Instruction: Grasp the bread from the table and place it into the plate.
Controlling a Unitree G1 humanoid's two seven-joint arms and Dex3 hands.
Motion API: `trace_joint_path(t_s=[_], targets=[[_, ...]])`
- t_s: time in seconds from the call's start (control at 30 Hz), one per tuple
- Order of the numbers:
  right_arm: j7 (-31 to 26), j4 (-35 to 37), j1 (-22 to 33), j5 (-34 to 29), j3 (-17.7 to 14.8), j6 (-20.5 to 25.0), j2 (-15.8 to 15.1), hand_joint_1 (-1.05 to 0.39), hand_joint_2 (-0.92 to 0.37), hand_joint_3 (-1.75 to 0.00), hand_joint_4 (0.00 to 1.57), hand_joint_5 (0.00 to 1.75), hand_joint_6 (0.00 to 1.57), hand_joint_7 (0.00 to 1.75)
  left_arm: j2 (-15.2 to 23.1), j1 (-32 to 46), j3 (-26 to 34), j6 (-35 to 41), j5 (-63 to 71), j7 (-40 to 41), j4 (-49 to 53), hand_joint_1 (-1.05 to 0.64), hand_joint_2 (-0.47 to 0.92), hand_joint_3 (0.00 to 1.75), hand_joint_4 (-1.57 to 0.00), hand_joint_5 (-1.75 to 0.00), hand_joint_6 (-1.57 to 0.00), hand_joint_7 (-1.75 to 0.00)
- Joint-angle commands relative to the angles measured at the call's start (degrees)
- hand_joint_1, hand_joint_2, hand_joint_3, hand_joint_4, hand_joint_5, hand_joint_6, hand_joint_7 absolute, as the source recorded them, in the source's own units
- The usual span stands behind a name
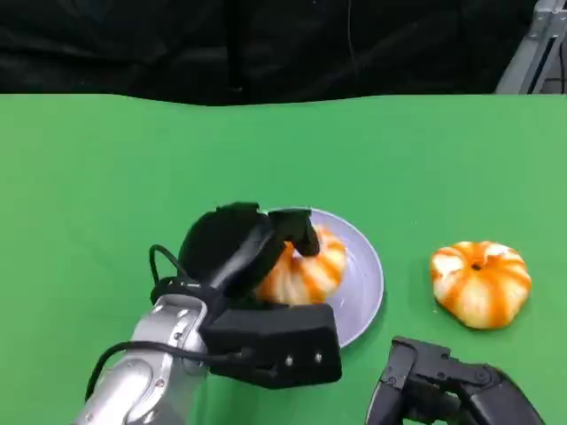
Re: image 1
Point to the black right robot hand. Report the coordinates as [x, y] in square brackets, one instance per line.
[434, 376]

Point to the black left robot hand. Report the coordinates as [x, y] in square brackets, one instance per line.
[221, 243]

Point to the orange white toy bread roll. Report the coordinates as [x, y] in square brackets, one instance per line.
[310, 274]
[480, 285]

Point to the green table cloth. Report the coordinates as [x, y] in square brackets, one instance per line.
[283, 155]

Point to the lilac plate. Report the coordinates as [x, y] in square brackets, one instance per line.
[361, 288]

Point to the black backdrop curtain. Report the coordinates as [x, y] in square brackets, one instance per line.
[177, 44]

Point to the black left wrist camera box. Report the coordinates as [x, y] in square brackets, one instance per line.
[283, 341]

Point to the grey aluminium frame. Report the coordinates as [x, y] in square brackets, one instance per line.
[533, 48]

